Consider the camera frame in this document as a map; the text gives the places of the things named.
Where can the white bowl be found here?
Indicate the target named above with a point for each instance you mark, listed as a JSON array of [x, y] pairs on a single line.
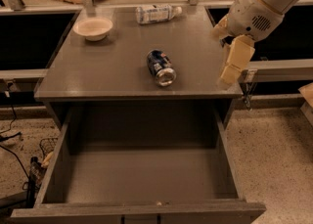
[[93, 29]]

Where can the grey cabinet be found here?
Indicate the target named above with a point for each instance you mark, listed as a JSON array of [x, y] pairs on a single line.
[[116, 67]]

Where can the open grey top drawer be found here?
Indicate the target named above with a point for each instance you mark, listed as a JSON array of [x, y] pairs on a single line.
[[154, 163]]

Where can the black wire basket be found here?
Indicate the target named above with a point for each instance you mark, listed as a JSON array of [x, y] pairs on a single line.
[[47, 145]]

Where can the clear plastic water bottle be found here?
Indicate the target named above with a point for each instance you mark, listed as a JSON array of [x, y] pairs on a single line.
[[156, 13]]

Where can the blue pepsi can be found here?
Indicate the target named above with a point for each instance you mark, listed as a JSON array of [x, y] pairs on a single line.
[[160, 68]]

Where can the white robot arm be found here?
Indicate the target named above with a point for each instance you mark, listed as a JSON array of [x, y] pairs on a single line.
[[280, 6]]

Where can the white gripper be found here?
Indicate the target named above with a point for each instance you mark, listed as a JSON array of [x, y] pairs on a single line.
[[251, 17]]

